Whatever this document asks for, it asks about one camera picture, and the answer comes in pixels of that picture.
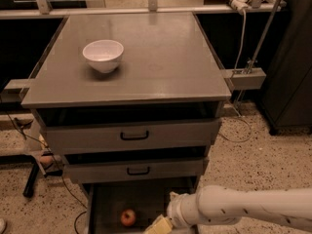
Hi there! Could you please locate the red apple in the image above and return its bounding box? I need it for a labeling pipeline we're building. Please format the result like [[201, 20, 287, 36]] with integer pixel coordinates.
[[120, 209, 137, 227]]

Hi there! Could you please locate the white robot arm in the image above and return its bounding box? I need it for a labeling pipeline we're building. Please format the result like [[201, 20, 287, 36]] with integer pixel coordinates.
[[143, 185, 312, 234]]

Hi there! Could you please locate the grey bottom drawer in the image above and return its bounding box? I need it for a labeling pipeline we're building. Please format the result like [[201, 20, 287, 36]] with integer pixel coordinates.
[[85, 177, 195, 234]]

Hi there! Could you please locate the grey drawer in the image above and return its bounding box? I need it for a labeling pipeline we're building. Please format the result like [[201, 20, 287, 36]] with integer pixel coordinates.
[[65, 158, 208, 183], [42, 119, 220, 154], [85, 177, 195, 234]]

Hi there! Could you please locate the grey middle drawer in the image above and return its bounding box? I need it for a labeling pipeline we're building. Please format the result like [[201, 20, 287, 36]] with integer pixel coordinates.
[[65, 158, 208, 183]]

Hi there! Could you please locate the grey drawer cabinet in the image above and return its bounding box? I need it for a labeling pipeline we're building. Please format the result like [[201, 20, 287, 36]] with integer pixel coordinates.
[[20, 11, 233, 234]]

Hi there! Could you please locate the grey top drawer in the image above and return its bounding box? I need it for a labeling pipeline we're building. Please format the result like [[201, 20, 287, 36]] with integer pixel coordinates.
[[42, 119, 220, 154]]

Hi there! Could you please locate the black metal floor leg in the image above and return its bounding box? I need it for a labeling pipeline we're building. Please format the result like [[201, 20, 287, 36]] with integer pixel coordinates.
[[22, 163, 39, 198]]

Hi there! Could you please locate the dark cabinet at right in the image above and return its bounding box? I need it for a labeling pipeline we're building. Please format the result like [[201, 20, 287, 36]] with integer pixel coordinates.
[[259, 0, 312, 136]]

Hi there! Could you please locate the white ceramic bowl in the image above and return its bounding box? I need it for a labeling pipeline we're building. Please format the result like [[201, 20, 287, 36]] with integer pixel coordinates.
[[82, 40, 124, 73]]

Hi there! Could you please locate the metal diagonal rod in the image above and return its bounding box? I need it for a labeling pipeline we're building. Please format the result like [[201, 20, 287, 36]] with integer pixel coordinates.
[[233, 0, 289, 106]]

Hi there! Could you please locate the grey right side bracket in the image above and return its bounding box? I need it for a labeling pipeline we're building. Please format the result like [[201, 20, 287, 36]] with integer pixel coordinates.
[[221, 68, 266, 91]]

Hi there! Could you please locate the grey bracket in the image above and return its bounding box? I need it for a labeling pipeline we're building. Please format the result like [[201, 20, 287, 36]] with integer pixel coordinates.
[[221, 68, 266, 91], [0, 79, 33, 103]]

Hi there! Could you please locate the black floor cable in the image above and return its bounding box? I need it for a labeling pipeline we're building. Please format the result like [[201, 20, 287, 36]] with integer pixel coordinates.
[[0, 95, 89, 234]]

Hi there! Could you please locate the grey left side bracket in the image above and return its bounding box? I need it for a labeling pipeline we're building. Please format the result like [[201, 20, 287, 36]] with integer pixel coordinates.
[[0, 79, 33, 103]]

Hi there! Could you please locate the white power cable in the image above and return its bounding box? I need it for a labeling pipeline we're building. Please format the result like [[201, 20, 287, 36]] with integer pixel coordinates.
[[217, 8, 254, 144]]

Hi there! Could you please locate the grey back rail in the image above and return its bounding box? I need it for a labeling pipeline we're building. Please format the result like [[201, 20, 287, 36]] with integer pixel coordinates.
[[0, 2, 288, 20]]

